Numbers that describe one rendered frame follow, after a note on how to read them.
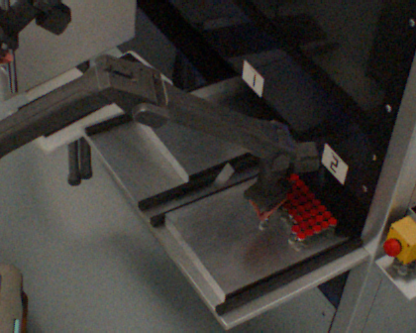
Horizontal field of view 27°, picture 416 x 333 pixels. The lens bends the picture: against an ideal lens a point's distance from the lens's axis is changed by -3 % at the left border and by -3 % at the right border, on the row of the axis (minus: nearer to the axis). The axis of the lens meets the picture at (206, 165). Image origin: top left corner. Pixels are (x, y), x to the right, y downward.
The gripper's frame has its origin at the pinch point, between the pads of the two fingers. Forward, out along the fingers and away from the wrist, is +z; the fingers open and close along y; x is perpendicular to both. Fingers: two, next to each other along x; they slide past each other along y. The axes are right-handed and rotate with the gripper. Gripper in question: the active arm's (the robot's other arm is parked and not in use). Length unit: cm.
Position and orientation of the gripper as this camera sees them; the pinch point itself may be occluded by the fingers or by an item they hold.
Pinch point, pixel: (263, 214)
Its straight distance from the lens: 203.4
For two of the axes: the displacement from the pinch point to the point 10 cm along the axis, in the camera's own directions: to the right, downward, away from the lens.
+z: -0.6, 6.9, 7.2
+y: 6.9, -5.0, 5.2
